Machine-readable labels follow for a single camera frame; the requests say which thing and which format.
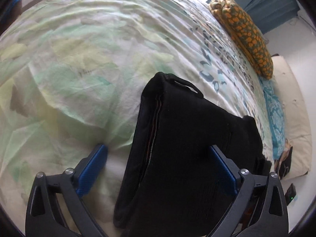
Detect black pants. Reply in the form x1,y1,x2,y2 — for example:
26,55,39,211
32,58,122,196
114,72,272,236

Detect black digital clock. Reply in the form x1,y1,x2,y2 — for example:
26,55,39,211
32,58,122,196
285,184,297,205

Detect black item beside bed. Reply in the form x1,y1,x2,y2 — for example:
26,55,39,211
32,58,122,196
274,146,293,180

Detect cream upholstered headboard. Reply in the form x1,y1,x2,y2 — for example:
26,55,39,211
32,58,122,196
272,56,313,180

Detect teal patterned pillow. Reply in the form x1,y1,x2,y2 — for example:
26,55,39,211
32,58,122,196
259,76,285,160

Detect floral bedspread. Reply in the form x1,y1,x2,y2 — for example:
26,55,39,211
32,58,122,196
1,0,273,236

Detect orange floral folded blanket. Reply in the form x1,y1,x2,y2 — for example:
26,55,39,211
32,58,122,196
208,0,274,80

